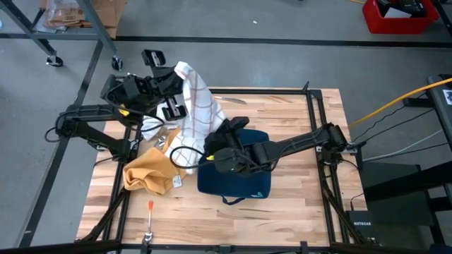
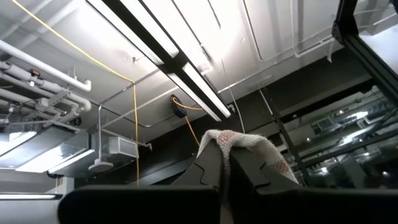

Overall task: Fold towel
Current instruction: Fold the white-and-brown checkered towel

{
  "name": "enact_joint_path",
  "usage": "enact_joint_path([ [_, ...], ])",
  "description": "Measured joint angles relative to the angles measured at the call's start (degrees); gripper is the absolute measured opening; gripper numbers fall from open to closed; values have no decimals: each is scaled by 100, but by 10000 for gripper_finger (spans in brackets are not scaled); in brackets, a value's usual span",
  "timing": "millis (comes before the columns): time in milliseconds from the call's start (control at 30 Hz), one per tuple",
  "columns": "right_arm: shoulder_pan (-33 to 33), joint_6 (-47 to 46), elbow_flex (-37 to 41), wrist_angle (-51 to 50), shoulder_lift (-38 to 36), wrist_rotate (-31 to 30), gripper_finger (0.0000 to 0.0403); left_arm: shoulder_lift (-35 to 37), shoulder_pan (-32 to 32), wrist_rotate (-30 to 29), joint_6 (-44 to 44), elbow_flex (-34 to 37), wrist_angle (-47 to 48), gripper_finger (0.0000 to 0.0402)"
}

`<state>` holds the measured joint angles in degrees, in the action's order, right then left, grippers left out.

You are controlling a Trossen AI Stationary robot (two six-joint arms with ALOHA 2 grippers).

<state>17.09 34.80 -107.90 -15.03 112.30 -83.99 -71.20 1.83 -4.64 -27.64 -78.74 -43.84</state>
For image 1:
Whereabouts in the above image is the black Netgear box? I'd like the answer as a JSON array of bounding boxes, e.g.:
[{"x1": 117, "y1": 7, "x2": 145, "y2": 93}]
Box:
[{"x1": 345, "y1": 210, "x2": 378, "y2": 246}]

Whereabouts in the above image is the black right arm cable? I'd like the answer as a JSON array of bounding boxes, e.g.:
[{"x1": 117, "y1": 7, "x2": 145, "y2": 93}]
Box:
[{"x1": 169, "y1": 145, "x2": 218, "y2": 170}]

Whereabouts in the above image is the thin black cable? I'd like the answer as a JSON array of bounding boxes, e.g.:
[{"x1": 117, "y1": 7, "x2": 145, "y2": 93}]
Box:
[{"x1": 352, "y1": 92, "x2": 436, "y2": 143}]

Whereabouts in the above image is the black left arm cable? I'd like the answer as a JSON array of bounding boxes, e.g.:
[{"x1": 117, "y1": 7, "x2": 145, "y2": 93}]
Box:
[{"x1": 104, "y1": 83, "x2": 166, "y2": 134}]

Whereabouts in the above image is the black side table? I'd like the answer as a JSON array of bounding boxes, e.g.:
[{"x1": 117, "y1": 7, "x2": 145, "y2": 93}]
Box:
[{"x1": 426, "y1": 73, "x2": 452, "y2": 151}]

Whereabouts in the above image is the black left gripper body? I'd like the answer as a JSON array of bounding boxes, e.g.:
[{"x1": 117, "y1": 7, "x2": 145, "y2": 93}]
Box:
[{"x1": 123, "y1": 75, "x2": 166, "y2": 105}]

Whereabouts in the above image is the yellow woven towel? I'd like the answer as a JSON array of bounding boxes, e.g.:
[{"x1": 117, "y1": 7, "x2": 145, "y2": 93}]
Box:
[{"x1": 122, "y1": 128, "x2": 187, "y2": 196}]

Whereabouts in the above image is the white checked towel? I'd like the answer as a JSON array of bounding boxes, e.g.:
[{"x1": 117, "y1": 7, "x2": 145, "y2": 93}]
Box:
[{"x1": 141, "y1": 61, "x2": 227, "y2": 174}]

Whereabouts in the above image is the red plastic bin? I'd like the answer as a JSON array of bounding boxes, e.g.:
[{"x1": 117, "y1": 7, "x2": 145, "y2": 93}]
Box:
[{"x1": 362, "y1": 0, "x2": 440, "y2": 35}]

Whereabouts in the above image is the silver knife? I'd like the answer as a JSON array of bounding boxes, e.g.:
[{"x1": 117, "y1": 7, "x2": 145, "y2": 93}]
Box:
[{"x1": 213, "y1": 95, "x2": 247, "y2": 105}]

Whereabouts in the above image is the clear plastic package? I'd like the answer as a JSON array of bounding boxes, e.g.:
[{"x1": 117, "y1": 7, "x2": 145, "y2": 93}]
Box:
[{"x1": 44, "y1": 0, "x2": 88, "y2": 29}]

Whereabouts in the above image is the yellow cable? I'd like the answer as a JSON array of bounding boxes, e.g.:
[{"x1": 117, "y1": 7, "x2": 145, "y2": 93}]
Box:
[{"x1": 347, "y1": 77, "x2": 452, "y2": 128}]

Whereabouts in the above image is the black aluminium table frame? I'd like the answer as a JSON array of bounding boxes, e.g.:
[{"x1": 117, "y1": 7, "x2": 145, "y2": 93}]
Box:
[{"x1": 73, "y1": 80, "x2": 384, "y2": 254}]

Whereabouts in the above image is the cardboard box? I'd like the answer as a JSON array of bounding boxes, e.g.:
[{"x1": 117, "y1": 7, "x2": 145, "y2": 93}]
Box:
[{"x1": 38, "y1": 0, "x2": 128, "y2": 40}]

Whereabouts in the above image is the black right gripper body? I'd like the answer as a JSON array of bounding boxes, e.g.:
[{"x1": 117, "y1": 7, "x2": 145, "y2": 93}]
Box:
[{"x1": 214, "y1": 147, "x2": 254, "y2": 174}]

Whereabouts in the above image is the navy fabric basket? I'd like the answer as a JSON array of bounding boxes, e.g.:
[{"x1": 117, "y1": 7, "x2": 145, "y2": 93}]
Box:
[{"x1": 196, "y1": 128, "x2": 273, "y2": 206}]

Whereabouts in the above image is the grey metal cart frame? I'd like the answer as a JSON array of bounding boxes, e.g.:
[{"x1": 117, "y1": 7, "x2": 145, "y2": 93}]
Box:
[{"x1": 0, "y1": 0, "x2": 123, "y2": 71}]

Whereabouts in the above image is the grey cable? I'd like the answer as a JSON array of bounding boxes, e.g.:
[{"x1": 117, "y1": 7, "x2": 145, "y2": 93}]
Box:
[{"x1": 362, "y1": 128, "x2": 445, "y2": 162}]

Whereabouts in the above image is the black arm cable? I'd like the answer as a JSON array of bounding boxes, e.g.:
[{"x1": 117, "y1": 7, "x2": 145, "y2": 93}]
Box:
[
  {"x1": 104, "y1": 83, "x2": 166, "y2": 134},
  {"x1": 169, "y1": 145, "x2": 218, "y2": 170}
]

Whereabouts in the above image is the black metal stand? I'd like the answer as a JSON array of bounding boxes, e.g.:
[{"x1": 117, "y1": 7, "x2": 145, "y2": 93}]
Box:
[{"x1": 359, "y1": 160, "x2": 452, "y2": 254}]

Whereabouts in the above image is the black electronic device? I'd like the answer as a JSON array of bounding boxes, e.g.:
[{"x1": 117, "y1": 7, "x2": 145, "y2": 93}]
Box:
[{"x1": 375, "y1": 0, "x2": 427, "y2": 18}]

